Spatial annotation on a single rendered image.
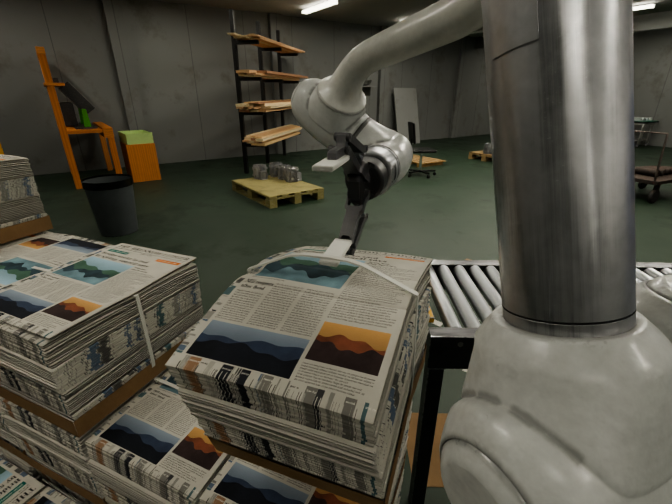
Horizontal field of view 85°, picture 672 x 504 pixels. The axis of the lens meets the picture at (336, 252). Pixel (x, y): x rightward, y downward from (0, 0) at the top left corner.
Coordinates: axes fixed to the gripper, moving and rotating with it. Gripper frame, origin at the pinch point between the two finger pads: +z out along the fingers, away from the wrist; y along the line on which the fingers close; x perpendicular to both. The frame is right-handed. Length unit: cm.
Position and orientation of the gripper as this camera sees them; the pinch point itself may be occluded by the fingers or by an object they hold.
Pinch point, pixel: (327, 214)
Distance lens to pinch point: 53.3
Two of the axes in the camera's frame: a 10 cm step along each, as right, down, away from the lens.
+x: -9.3, -1.3, 3.5
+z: -3.7, 4.5, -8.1
